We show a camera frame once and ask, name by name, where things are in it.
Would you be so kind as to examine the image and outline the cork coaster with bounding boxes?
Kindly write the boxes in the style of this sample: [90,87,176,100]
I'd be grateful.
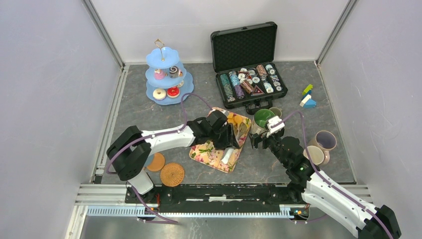
[146,153,166,172]

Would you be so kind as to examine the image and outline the small beige cup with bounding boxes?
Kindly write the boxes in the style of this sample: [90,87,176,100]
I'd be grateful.
[269,107,282,118]

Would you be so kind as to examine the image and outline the red glazed donut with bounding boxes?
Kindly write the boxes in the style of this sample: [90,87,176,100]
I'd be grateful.
[167,86,180,98]

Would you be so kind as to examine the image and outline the round orange biscuit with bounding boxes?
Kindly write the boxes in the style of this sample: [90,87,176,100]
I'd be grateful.
[227,118,237,126]
[233,115,243,124]

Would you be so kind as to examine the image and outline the blue three-tier cake stand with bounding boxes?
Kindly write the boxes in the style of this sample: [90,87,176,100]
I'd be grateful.
[145,39,194,105]

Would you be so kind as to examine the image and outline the woven rattan coaster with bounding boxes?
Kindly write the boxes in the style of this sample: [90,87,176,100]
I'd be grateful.
[160,162,185,187]

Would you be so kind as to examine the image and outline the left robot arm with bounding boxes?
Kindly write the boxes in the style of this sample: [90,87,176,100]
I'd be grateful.
[106,110,239,203]

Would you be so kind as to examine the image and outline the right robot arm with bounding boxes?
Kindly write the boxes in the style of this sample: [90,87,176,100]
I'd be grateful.
[251,116,402,239]

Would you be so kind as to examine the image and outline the chocolate sprinkled donut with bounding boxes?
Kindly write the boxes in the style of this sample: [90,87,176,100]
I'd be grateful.
[177,80,184,88]

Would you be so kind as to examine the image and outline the round orange biscuit lower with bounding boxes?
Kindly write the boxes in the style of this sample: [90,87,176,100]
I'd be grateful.
[227,118,237,126]

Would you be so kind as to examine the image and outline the yellow mug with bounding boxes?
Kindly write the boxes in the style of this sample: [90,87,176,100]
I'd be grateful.
[303,145,325,165]

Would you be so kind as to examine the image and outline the silver serving tongs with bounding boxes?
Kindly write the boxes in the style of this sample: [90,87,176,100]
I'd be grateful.
[220,122,247,164]

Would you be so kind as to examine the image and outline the chocolate swirl cake roll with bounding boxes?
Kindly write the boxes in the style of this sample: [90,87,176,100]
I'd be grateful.
[169,66,183,79]

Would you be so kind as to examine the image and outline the black poker chip case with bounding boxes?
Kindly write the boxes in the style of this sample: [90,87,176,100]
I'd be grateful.
[210,21,288,115]

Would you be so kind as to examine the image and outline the pink cupcake with topping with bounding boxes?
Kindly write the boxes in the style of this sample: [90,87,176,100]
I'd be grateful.
[154,69,167,80]

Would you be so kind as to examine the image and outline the green-inside floral mug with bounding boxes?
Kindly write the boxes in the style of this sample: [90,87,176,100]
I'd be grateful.
[250,109,276,134]

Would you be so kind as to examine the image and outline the white glazed donut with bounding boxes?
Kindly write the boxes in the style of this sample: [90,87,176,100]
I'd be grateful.
[152,88,167,101]

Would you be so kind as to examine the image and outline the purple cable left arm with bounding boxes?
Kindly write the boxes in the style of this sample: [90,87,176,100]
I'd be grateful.
[105,93,213,225]

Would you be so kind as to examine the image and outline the colourful toy block stack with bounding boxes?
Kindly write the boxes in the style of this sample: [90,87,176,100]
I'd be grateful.
[300,84,316,109]

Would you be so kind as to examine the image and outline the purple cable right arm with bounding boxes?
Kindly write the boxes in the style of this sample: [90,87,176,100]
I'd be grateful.
[272,111,396,239]

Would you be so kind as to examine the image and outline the floral rectangular tray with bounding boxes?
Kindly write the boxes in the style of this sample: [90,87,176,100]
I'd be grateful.
[189,107,252,173]

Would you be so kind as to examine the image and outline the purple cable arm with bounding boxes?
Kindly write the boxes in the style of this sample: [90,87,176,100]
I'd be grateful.
[105,93,213,225]
[272,111,396,239]

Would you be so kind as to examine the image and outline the beige mug purple inside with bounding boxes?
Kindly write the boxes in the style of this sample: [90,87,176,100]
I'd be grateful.
[308,130,337,165]

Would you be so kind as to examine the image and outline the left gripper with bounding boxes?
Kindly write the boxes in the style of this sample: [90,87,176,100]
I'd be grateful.
[209,122,239,151]

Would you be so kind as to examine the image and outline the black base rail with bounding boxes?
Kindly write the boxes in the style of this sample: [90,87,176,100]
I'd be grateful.
[140,183,305,205]

